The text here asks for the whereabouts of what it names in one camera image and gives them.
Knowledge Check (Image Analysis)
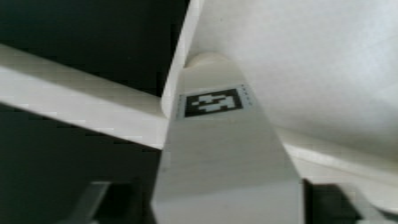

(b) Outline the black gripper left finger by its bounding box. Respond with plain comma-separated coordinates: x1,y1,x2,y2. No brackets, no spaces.
69,180,153,224

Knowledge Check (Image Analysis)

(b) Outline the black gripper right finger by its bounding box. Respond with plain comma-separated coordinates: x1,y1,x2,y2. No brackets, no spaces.
302,178,398,224

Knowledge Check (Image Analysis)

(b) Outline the white square desk top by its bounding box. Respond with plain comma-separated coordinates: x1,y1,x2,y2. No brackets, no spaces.
161,0,398,214

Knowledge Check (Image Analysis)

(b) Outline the white U-shaped obstacle fence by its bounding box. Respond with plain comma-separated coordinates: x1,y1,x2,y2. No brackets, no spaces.
0,44,167,149

